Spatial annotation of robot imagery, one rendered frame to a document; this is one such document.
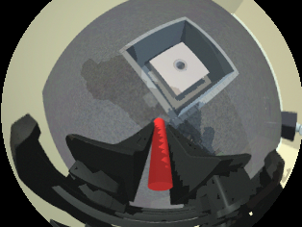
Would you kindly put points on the red peg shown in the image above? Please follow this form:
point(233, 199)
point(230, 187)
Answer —
point(160, 171)

